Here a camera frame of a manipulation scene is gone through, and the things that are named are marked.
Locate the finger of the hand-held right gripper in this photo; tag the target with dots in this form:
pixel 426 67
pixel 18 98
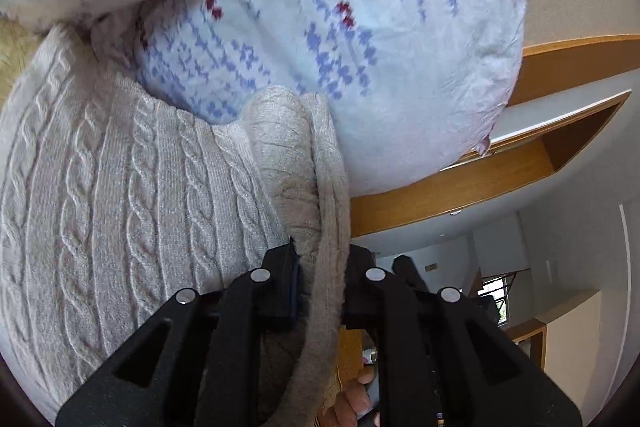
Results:
pixel 407 272

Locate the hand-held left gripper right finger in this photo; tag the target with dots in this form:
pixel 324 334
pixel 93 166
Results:
pixel 385 302

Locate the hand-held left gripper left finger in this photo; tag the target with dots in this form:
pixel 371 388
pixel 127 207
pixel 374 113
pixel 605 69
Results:
pixel 295 287

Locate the person's right hand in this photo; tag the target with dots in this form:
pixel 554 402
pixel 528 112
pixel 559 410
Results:
pixel 350 402

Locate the window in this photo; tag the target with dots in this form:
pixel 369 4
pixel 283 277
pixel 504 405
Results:
pixel 495 299

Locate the wooden headboard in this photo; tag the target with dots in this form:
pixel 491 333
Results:
pixel 450 187

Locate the small wooden cabinet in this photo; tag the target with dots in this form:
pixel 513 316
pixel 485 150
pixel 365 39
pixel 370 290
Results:
pixel 530 342

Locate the blue lavender print pillow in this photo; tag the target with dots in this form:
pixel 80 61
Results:
pixel 380 57

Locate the yellow orange patterned bedspread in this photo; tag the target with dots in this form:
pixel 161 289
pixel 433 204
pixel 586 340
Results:
pixel 12 57

